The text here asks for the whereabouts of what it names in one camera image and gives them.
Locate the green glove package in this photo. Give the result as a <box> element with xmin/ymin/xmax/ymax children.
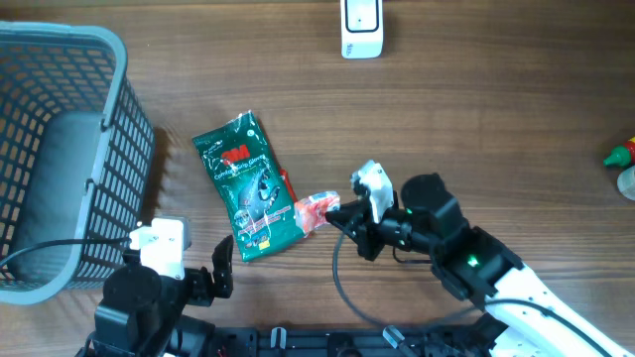
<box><xmin>192</xmin><ymin>111</ymin><xmax>305</xmax><ymax>262</ymax></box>

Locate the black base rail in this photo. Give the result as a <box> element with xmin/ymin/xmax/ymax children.
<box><xmin>178</xmin><ymin>316</ymin><xmax>497</xmax><ymax>357</ymax></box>

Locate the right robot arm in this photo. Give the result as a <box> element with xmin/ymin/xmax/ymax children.
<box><xmin>325</xmin><ymin>171</ymin><xmax>629</xmax><ymax>356</ymax></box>

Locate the white barcode scanner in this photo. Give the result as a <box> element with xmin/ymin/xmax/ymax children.
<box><xmin>339</xmin><ymin>0</ymin><xmax>384</xmax><ymax>60</ymax></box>

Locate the clear jar green lid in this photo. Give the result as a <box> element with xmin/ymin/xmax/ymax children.
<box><xmin>616</xmin><ymin>166</ymin><xmax>635</xmax><ymax>201</ymax></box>

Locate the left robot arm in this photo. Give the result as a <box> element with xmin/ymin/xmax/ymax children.
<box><xmin>77</xmin><ymin>236</ymin><xmax>234</xmax><ymax>357</ymax></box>

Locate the red small packet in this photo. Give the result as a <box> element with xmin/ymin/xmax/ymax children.
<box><xmin>294</xmin><ymin>191</ymin><xmax>340</xmax><ymax>236</ymax></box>

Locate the yellow bottle green cap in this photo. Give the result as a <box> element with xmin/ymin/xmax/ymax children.
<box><xmin>603</xmin><ymin>138</ymin><xmax>635</xmax><ymax>168</ymax></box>

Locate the grey plastic shopping basket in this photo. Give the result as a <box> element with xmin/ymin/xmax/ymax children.
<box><xmin>1</xmin><ymin>22</ymin><xmax>156</xmax><ymax>305</ymax></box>

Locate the black left camera cable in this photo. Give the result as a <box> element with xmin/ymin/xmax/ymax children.
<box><xmin>0</xmin><ymin>237</ymin><xmax>131</xmax><ymax>269</ymax></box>

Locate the red stick sachet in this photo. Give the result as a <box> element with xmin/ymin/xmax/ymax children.
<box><xmin>280</xmin><ymin>169</ymin><xmax>298</xmax><ymax>202</ymax></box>

